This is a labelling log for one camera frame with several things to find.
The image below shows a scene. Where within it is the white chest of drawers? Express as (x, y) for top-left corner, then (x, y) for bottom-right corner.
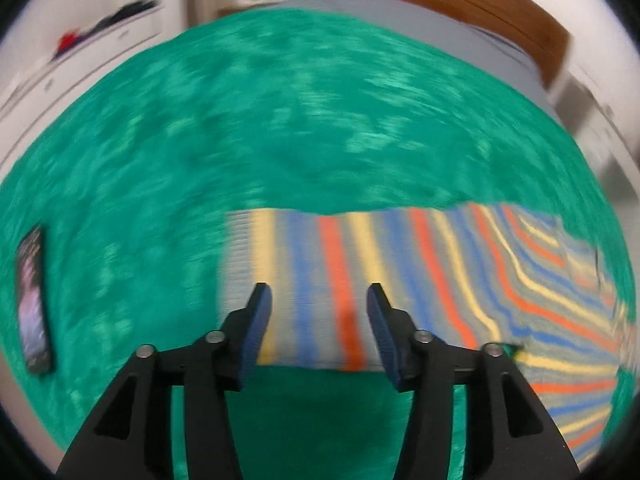
(0, 0), (168, 171)

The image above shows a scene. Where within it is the black clothes pile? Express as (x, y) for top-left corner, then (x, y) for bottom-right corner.
(82, 0), (162, 36)

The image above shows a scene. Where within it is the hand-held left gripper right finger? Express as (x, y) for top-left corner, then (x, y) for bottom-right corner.
(366, 282), (582, 480)

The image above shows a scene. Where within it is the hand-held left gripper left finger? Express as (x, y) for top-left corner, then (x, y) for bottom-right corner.
(55, 282), (274, 480)

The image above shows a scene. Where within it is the green patterned blanket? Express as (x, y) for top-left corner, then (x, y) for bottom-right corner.
(0, 7), (633, 480)

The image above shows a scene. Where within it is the wooden headboard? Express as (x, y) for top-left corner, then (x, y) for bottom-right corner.
(300, 0), (572, 88)

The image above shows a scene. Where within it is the red cloth item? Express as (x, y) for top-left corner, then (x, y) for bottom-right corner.
(55, 31), (83, 55)

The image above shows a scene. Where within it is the white desk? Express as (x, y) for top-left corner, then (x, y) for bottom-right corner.
(547, 57), (640, 206)

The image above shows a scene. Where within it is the striped knitted sweater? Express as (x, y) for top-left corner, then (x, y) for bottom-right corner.
(217, 201), (632, 466)

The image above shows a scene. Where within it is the black smartphone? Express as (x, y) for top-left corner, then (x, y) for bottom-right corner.
(15, 225), (55, 376)

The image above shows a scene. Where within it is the grey bed sheet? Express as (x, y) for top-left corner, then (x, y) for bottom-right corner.
(270, 0), (563, 123)

